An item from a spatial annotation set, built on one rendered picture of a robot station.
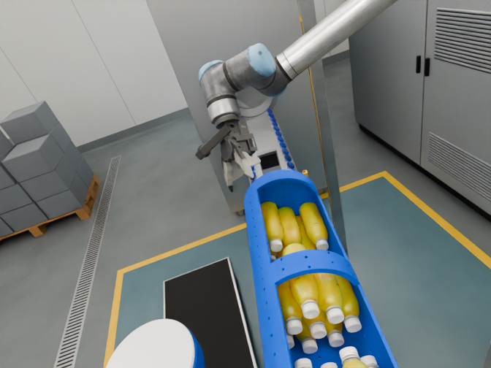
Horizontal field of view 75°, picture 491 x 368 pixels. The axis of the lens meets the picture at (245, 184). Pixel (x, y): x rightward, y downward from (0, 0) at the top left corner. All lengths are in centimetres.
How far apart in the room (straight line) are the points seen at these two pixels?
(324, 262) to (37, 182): 346
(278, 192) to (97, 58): 454
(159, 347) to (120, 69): 473
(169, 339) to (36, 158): 299
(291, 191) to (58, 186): 308
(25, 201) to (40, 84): 217
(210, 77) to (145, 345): 82
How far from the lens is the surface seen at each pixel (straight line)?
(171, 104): 554
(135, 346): 114
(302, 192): 124
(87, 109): 570
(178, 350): 106
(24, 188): 405
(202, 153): 87
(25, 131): 419
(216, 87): 95
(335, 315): 87
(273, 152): 159
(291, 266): 84
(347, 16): 104
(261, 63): 91
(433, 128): 275
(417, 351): 211
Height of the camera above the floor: 188
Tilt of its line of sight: 34 degrees down
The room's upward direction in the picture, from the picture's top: 19 degrees counter-clockwise
